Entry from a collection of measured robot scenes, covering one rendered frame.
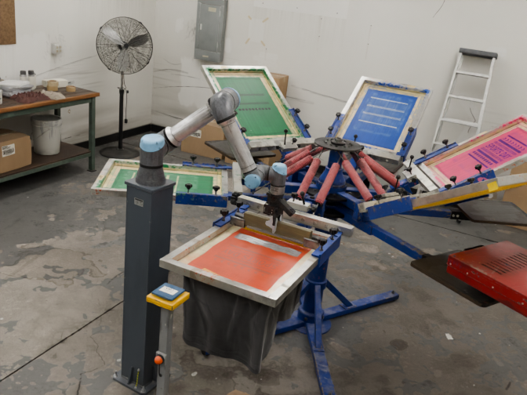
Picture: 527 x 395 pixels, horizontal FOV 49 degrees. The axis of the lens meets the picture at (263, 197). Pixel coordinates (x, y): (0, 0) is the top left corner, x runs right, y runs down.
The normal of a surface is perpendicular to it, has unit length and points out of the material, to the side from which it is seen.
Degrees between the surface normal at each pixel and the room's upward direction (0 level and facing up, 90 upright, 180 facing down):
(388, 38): 90
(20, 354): 0
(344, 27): 90
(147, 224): 90
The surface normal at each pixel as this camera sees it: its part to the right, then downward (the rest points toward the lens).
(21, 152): 0.91, 0.22
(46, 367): 0.11, -0.93
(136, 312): -0.51, 0.25
